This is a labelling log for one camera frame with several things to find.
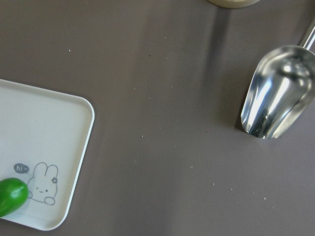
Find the silver metal scoop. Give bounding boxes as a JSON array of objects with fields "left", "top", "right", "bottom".
[{"left": 241, "top": 21, "right": 315, "bottom": 139}]

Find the cream rabbit tray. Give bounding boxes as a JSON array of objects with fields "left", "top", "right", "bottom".
[{"left": 0, "top": 80, "right": 95, "bottom": 231}]

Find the green lime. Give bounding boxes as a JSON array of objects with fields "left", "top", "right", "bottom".
[{"left": 0, "top": 177, "right": 29, "bottom": 217}]

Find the wooden mug stand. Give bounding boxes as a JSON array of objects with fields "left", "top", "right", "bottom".
[{"left": 208, "top": 0, "right": 260, "bottom": 9}]

